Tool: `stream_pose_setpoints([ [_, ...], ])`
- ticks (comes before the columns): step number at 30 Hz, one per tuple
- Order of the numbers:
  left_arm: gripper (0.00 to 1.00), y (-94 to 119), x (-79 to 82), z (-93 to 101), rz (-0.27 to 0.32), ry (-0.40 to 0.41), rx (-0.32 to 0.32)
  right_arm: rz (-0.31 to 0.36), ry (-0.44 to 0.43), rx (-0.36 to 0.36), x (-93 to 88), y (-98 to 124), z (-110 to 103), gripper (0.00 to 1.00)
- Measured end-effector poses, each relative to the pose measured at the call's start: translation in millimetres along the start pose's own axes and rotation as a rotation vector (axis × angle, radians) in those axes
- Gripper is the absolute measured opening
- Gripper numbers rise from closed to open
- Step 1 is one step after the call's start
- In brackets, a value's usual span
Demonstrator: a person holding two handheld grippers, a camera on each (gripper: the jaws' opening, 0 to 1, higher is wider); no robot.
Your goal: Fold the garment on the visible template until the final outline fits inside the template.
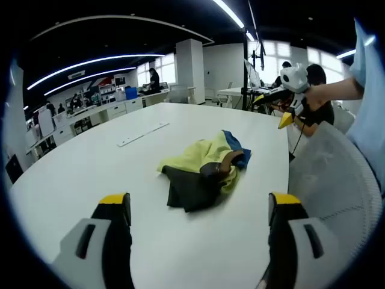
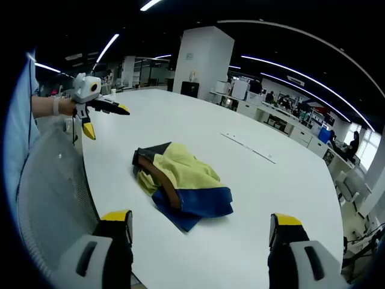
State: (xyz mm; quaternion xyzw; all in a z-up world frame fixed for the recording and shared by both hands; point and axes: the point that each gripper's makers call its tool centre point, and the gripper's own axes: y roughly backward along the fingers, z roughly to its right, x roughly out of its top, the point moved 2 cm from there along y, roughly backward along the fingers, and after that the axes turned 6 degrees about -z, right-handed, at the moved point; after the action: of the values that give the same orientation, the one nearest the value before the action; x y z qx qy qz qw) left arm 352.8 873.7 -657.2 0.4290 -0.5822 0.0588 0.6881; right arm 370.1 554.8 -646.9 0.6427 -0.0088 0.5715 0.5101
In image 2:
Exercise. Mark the white flat strip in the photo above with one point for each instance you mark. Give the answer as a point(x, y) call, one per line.
point(249, 147)

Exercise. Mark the black cabinet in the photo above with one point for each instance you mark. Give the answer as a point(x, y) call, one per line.
point(190, 89)

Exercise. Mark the grey mesh office chair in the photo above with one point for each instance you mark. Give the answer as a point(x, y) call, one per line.
point(54, 186)

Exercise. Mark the long white cabinet counter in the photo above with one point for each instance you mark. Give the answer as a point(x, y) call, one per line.
point(300, 132)

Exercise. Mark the black tripod stand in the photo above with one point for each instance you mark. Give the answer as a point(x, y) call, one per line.
point(361, 241)

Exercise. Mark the small white figure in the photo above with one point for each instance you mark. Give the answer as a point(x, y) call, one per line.
point(193, 76)

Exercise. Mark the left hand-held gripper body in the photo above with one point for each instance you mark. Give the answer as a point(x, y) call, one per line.
point(85, 88)

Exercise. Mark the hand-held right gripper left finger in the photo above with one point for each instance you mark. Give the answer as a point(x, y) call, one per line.
point(105, 241)

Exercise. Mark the white upright panel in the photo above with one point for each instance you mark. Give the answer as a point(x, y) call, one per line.
point(240, 88)

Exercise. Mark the white square pillar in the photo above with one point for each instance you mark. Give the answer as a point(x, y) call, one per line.
point(204, 60)

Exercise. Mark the white wristband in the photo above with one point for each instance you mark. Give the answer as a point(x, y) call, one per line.
point(56, 106)

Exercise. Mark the person's left hand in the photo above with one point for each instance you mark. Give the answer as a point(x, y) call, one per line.
point(66, 106)

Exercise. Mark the yellow grey blue garment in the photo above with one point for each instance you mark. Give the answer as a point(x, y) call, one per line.
point(186, 171)

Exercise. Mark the white printer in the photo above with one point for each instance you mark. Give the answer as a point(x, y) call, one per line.
point(223, 87)

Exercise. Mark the ceiling strip lights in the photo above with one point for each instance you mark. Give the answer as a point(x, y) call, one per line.
point(107, 48)

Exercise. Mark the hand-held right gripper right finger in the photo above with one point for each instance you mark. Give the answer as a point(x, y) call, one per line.
point(288, 241)

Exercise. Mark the white office chair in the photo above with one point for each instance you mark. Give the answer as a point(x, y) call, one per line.
point(352, 186)

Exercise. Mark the blue storage bin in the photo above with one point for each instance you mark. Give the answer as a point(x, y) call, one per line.
point(324, 135)

